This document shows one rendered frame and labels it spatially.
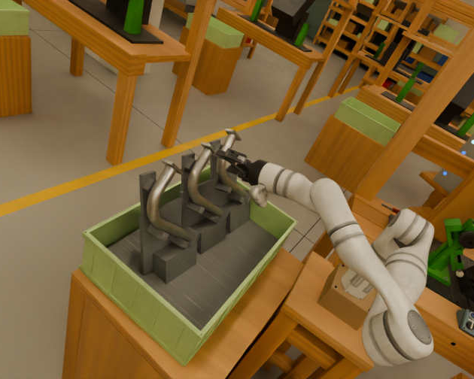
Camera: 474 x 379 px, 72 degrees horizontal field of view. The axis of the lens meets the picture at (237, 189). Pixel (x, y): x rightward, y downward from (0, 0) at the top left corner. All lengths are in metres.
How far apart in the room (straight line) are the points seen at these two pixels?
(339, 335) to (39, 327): 1.36
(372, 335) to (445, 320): 0.81
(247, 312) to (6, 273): 1.36
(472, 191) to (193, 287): 1.36
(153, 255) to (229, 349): 0.35
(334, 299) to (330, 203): 0.50
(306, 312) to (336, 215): 0.50
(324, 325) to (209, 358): 0.39
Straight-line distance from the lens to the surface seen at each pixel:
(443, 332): 1.53
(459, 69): 1.70
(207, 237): 1.11
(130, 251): 1.08
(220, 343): 1.05
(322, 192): 0.76
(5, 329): 1.93
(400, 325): 0.68
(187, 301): 1.02
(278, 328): 1.24
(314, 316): 1.17
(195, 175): 0.97
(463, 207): 1.91
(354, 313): 1.19
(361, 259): 0.72
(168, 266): 0.99
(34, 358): 1.85
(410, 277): 0.84
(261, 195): 0.84
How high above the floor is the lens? 1.68
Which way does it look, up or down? 35 degrees down
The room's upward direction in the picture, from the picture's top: 25 degrees clockwise
